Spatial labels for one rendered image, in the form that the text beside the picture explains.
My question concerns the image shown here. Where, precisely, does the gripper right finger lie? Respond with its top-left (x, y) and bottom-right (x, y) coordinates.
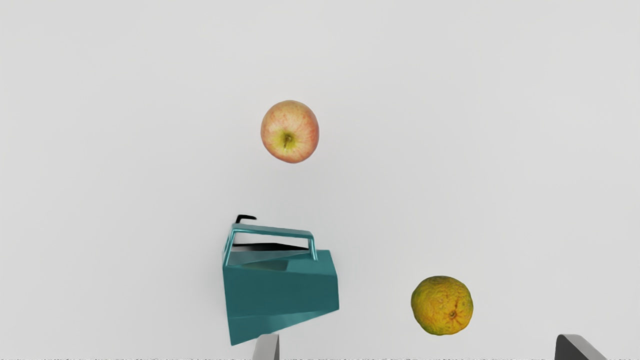
top-left (554, 334), bottom-right (608, 360)

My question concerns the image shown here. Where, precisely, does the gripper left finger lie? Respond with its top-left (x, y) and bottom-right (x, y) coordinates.
top-left (252, 333), bottom-right (281, 360)

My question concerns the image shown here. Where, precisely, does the teal faceted mug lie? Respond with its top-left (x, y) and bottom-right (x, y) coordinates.
top-left (221, 223), bottom-right (340, 347)

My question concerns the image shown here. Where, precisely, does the green yellow orange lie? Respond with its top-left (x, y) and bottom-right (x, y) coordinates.
top-left (410, 275), bottom-right (474, 336)

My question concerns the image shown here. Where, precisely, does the red yellow apple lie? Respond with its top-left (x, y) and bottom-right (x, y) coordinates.
top-left (260, 100), bottom-right (320, 164)

